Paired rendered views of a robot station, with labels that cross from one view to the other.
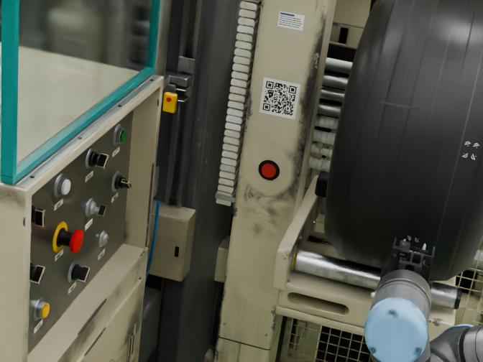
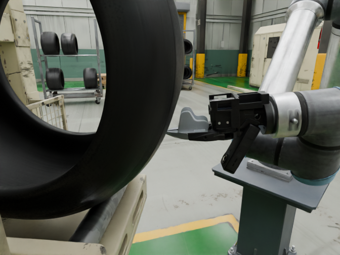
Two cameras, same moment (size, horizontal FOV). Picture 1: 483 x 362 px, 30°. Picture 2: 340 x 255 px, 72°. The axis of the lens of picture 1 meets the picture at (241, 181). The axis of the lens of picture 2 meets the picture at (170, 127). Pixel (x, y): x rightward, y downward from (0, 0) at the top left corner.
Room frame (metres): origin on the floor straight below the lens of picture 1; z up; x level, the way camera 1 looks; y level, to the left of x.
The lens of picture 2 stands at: (1.52, 0.14, 1.19)
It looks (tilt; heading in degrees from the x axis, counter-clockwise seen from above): 18 degrees down; 263
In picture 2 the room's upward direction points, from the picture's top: straight up
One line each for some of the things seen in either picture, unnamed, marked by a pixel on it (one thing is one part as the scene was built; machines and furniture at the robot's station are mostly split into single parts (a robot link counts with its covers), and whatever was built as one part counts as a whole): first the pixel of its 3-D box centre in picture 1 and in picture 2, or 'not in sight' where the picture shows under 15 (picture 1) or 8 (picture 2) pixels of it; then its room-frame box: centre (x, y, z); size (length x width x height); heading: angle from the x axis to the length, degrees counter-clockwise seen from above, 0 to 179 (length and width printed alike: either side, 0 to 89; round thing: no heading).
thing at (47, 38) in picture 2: not in sight; (71, 64); (3.19, -5.88, 0.96); 1.33 x 0.64 x 1.92; 8
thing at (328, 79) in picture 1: (325, 108); not in sight; (2.16, -0.19, 1.05); 0.20 x 0.15 x 0.30; 78
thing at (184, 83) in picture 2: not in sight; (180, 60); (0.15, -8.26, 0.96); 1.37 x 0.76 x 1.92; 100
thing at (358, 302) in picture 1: (366, 304); (111, 224); (1.60, -0.29, 0.83); 0.36 x 0.09 x 0.06; 78
